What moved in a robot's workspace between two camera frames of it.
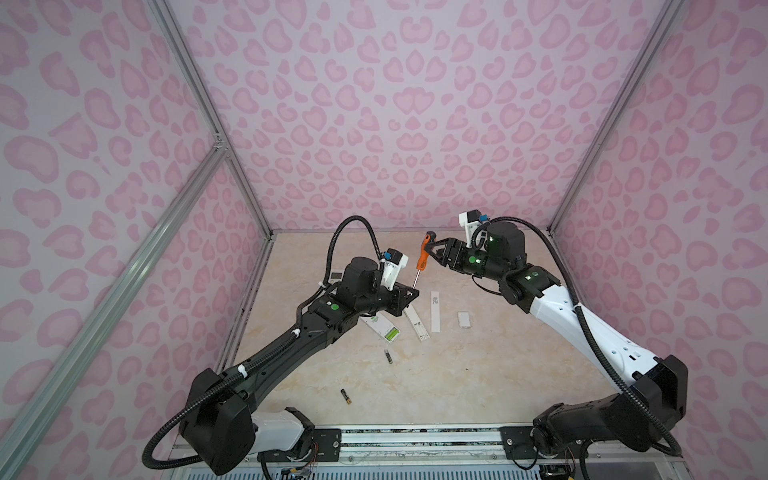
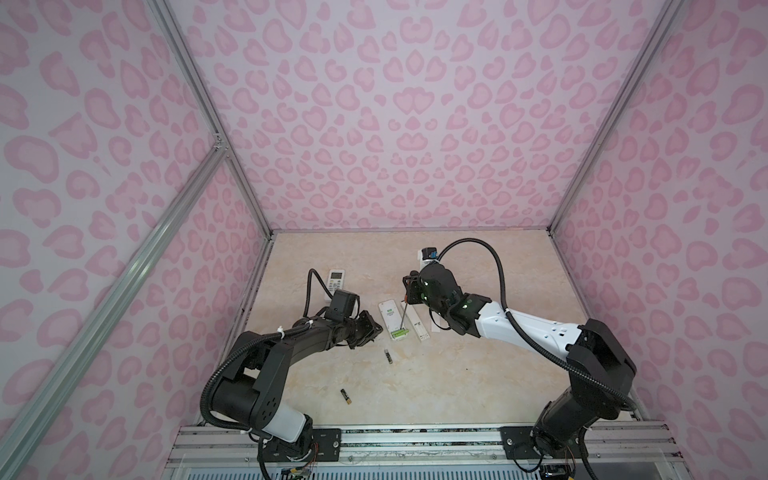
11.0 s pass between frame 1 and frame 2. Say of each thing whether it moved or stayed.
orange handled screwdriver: moved
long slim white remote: stayed
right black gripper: moved
